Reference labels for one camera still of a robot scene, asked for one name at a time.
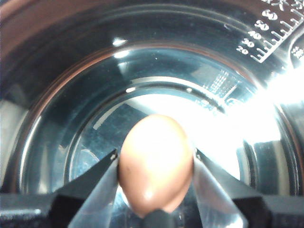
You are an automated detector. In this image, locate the brown egg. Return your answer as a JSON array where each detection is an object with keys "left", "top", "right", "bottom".
[{"left": 118, "top": 114, "right": 194, "bottom": 219}]

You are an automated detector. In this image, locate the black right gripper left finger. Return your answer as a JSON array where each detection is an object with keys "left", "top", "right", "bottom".
[{"left": 0, "top": 149, "right": 120, "bottom": 228}]

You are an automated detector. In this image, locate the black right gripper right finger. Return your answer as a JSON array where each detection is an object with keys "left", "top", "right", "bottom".
[{"left": 192, "top": 148, "right": 304, "bottom": 228}]

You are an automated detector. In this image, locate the pale green electric pot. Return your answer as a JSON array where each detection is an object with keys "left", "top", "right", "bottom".
[{"left": 0, "top": 0, "right": 304, "bottom": 228}]

